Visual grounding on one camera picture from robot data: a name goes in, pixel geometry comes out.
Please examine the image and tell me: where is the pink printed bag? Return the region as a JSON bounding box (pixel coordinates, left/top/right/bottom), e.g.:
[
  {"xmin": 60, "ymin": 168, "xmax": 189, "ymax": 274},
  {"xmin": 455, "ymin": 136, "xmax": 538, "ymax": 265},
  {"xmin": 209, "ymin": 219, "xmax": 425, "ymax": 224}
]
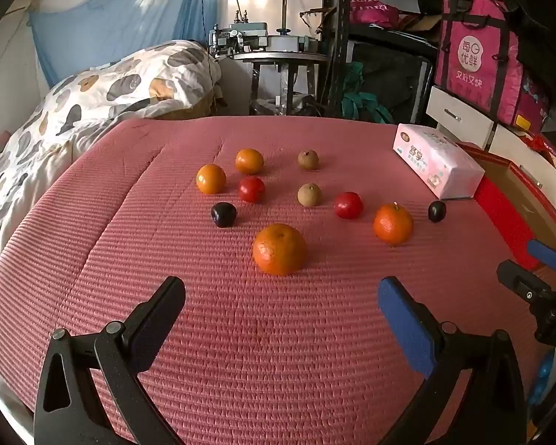
[{"xmin": 350, "ymin": 0, "xmax": 401, "ymax": 29}]

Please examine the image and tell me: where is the red cardboard box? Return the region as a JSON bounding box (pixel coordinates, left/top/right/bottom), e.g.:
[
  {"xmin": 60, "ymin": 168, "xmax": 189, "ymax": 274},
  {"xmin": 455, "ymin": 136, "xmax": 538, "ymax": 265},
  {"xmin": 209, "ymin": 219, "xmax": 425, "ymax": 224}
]
[{"xmin": 459, "ymin": 141, "xmax": 556, "ymax": 279}]

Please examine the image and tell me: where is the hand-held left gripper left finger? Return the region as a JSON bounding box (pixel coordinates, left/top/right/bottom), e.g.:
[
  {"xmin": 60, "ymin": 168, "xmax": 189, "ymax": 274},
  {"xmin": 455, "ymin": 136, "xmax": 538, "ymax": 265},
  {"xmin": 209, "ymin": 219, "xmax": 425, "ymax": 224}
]
[{"xmin": 33, "ymin": 276, "xmax": 186, "ymax": 445}]

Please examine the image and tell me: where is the grey sewing machine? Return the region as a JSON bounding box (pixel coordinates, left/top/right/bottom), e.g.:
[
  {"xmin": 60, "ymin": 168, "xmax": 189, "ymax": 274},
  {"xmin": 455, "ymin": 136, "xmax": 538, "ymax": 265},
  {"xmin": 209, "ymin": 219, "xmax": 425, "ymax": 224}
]
[{"xmin": 208, "ymin": 9, "xmax": 322, "ymax": 59}]

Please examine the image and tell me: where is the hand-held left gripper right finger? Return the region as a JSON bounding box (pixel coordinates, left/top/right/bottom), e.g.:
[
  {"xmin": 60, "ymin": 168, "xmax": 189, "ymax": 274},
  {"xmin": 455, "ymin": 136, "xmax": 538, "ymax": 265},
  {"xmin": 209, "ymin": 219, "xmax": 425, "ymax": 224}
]
[{"xmin": 378, "ymin": 276, "xmax": 529, "ymax": 445}]

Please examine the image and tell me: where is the green strap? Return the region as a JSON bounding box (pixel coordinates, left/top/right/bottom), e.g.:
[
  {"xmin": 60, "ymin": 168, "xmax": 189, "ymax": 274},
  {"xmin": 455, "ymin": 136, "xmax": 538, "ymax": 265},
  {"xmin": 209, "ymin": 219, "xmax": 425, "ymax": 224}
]
[{"xmin": 342, "ymin": 62, "xmax": 394, "ymax": 125}]

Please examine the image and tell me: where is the brown cardboard box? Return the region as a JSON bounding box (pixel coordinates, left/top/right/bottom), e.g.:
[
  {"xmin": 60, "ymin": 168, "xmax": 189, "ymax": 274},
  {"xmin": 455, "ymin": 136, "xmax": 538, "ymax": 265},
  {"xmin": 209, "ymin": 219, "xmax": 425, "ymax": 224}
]
[{"xmin": 398, "ymin": 9, "xmax": 443, "ymax": 33}]

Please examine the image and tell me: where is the pink ribbed mat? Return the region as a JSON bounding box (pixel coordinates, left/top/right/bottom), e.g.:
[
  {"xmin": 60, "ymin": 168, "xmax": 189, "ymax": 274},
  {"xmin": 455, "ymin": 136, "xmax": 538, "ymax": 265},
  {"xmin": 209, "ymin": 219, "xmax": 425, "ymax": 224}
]
[{"xmin": 0, "ymin": 116, "xmax": 556, "ymax": 445}]

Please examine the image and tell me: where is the white patterned quilt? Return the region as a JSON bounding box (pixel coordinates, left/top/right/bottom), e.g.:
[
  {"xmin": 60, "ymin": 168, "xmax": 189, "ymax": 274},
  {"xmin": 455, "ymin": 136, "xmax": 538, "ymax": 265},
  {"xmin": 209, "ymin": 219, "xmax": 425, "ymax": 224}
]
[{"xmin": 0, "ymin": 40, "xmax": 223, "ymax": 288}]

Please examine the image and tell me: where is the orange with stem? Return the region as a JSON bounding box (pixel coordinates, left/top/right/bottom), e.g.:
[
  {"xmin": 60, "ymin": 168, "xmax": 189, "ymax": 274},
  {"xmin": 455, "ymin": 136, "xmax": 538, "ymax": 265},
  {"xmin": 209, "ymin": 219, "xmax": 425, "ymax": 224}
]
[{"xmin": 373, "ymin": 202, "xmax": 414, "ymax": 247}]

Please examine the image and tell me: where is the small red fruit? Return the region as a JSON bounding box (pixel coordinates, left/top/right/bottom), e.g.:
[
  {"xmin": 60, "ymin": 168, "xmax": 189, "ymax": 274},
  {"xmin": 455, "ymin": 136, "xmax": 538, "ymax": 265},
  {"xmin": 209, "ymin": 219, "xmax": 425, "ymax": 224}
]
[
  {"xmin": 334, "ymin": 191, "xmax": 364, "ymax": 220},
  {"xmin": 238, "ymin": 175, "xmax": 266, "ymax": 204}
]

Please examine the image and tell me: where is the pink tissue pack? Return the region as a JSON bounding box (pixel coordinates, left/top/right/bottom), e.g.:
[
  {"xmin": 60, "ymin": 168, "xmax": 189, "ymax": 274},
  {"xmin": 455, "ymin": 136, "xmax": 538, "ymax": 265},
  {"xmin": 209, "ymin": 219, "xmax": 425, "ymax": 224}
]
[{"xmin": 392, "ymin": 123, "xmax": 486, "ymax": 200}]

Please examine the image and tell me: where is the person's right hand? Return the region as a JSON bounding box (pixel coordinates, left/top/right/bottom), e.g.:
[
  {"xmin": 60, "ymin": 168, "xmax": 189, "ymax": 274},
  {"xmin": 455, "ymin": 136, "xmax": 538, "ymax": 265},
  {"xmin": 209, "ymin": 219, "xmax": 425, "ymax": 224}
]
[{"xmin": 535, "ymin": 349, "xmax": 556, "ymax": 405}]

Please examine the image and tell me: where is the black suitcase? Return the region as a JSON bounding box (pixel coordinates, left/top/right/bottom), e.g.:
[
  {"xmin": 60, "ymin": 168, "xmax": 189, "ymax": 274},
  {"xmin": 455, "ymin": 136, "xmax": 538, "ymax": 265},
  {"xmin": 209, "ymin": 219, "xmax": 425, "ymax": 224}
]
[{"xmin": 347, "ymin": 25, "xmax": 438, "ymax": 126}]

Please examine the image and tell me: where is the pink patterned bag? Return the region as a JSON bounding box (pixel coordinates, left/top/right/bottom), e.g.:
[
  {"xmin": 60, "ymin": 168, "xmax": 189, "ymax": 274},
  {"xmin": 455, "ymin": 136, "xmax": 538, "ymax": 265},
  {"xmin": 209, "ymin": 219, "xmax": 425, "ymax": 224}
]
[{"xmin": 514, "ymin": 74, "xmax": 552, "ymax": 135}]

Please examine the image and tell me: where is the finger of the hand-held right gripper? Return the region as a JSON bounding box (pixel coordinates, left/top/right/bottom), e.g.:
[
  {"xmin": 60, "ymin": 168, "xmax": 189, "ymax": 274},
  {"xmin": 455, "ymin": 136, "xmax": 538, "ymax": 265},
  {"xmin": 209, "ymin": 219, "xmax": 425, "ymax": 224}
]
[
  {"xmin": 497, "ymin": 260, "xmax": 553, "ymax": 304},
  {"xmin": 526, "ymin": 239, "xmax": 556, "ymax": 272}
]

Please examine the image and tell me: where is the black metal rack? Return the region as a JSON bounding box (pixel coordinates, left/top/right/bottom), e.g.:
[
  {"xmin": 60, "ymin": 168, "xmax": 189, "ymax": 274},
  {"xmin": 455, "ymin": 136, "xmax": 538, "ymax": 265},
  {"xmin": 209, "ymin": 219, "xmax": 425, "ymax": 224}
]
[{"xmin": 322, "ymin": 0, "xmax": 353, "ymax": 116}]

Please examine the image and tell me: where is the large orange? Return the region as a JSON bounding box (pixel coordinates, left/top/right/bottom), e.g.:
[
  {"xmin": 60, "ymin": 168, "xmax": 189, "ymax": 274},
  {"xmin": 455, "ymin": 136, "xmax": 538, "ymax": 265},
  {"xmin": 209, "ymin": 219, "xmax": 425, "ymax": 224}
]
[{"xmin": 252, "ymin": 223, "xmax": 308, "ymax": 276}]

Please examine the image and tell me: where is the blue mosquito net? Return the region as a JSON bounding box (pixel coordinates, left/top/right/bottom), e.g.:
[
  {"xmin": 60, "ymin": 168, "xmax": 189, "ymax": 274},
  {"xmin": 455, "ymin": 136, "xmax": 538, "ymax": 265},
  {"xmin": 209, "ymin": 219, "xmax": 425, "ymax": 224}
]
[{"xmin": 28, "ymin": 0, "xmax": 223, "ymax": 89}]

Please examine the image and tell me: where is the pink insulated bag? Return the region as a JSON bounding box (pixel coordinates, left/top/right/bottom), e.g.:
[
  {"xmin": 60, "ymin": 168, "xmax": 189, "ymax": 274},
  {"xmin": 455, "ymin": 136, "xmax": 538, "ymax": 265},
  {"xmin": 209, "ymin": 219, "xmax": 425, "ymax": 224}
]
[{"xmin": 433, "ymin": 0, "xmax": 524, "ymax": 126}]

